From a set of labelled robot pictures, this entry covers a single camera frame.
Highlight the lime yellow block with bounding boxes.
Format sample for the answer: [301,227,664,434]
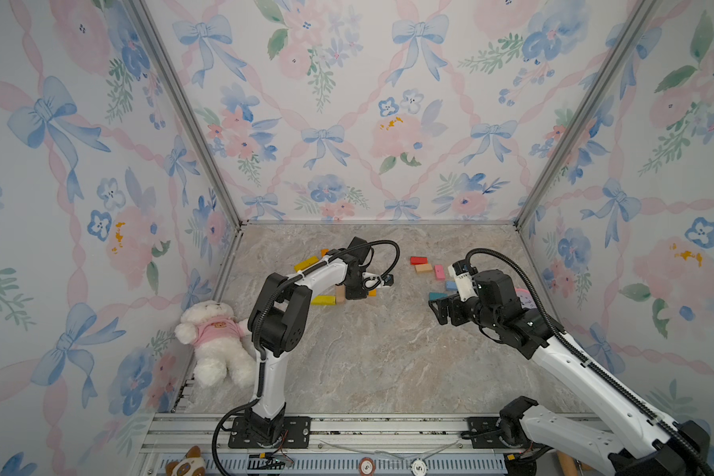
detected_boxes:
[311,296,337,307]

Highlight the yellow long block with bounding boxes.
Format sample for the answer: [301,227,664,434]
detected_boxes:
[295,256,319,273]

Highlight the natural wood block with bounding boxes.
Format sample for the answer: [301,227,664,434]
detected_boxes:
[335,286,346,305]

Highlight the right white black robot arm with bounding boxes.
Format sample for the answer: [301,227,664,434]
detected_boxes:
[428,270,714,475]

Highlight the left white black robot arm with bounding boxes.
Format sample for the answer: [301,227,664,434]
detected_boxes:
[217,237,401,448]

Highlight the tan wood block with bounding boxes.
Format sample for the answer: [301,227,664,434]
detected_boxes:
[415,263,434,274]

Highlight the pink block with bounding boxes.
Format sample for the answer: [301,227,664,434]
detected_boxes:
[434,265,446,281]

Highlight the pink alarm clock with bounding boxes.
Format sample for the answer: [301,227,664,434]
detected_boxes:
[516,289,535,307]

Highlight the white plush bear pink shirt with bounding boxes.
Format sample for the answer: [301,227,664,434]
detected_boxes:
[175,301,256,388]

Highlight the brown white plush toy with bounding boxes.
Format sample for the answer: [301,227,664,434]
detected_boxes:
[165,445,206,476]

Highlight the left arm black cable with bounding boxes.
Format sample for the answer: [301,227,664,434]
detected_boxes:
[211,239,401,476]

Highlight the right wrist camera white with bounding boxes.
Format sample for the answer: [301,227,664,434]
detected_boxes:
[452,260,476,301]

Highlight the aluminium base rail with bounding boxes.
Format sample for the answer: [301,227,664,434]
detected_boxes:
[130,414,563,475]

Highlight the wooden handle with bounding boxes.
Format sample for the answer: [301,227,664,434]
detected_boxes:
[557,452,579,476]

